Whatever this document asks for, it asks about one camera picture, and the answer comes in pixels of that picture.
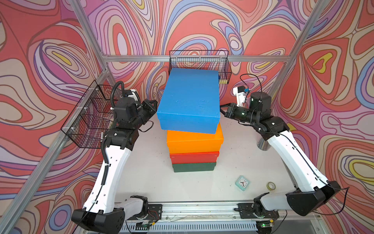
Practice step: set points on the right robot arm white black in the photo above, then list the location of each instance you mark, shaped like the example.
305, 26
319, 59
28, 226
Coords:
312, 188

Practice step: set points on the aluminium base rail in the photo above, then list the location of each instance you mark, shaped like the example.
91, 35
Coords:
222, 217

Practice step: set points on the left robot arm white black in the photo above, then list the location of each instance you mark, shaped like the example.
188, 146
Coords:
114, 169

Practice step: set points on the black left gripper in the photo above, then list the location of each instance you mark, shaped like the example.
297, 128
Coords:
151, 110

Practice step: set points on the small teal alarm clock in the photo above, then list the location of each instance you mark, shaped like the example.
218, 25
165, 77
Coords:
242, 183

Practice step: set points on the black wire basket back wall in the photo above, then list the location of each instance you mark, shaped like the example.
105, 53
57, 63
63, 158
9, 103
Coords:
221, 65

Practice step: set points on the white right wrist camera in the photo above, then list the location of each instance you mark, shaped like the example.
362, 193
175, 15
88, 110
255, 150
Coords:
241, 93

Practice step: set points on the aluminium frame post left corner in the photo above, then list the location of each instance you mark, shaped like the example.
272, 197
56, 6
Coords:
106, 74

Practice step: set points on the red shoebox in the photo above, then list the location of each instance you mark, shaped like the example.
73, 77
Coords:
201, 157

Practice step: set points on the blue shoebox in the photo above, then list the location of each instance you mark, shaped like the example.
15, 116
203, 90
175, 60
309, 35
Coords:
190, 102

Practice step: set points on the aluminium horizontal back bar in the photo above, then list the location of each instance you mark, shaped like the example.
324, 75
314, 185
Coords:
165, 58

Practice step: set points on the aluminium frame post corner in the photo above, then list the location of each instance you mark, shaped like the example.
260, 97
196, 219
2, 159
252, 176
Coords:
305, 32
106, 74

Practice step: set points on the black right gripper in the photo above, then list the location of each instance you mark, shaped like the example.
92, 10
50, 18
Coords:
231, 108

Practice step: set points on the black wire basket wall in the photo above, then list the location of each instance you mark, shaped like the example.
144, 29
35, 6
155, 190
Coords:
91, 117
221, 65

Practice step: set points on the orange shoebox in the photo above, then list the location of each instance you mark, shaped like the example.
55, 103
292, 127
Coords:
188, 142

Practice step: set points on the aluminium frame post right corner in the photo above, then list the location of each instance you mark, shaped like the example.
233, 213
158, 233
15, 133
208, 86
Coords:
305, 32

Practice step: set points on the green shoebox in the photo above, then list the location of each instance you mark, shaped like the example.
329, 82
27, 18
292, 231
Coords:
193, 167

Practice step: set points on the black wire basket left wall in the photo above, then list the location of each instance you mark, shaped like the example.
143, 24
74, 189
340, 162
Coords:
91, 117

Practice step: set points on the roll of clear tape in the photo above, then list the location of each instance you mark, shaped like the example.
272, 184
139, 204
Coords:
271, 186

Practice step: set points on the metal cup of pencils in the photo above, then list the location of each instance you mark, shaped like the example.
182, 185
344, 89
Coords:
263, 145

